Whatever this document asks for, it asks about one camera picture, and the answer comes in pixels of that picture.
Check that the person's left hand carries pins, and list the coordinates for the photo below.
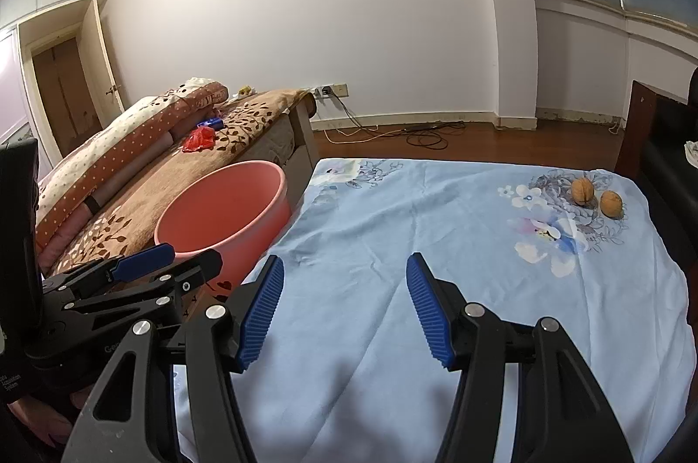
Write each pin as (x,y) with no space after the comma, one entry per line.
(43,422)

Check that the red snack packet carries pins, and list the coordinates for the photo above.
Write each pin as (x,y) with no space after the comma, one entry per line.
(199,140)

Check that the wooden door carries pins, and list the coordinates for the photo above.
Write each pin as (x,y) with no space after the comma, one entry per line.
(65,87)

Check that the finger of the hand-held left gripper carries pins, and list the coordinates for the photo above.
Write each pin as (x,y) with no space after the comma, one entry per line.
(142,260)
(191,269)

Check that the white patterned cloth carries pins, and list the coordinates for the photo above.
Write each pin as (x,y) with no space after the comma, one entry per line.
(692,152)

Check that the blue snack packet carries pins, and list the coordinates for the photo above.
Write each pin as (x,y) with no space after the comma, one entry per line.
(210,123)

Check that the wooden bed frame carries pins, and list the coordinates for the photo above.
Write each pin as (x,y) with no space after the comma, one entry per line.
(302,141)

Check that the polka dot quilt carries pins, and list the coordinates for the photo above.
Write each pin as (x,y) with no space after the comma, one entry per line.
(109,141)

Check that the small yellow toy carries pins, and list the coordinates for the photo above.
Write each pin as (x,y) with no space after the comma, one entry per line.
(246,90)

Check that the brown patterned sofa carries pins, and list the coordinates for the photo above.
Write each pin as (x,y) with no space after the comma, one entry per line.
(163,168)

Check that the wall power socket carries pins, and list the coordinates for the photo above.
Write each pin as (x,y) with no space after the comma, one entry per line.
(332,91)

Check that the black leather armchair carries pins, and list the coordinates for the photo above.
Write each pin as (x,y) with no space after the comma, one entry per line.
(643,136)

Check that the light blue floral tablecloth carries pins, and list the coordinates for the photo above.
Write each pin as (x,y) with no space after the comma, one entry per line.
(436,212)

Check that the brown walnut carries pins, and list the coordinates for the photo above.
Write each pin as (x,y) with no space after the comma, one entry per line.
(582,191)
(611,204)

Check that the pink plastic bucket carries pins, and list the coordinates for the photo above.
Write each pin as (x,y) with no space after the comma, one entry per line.
(218,201)

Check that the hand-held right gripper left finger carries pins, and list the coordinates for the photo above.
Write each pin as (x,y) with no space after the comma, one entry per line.
(262,316)

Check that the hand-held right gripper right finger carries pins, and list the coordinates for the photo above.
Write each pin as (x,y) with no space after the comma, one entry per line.
(428,316)

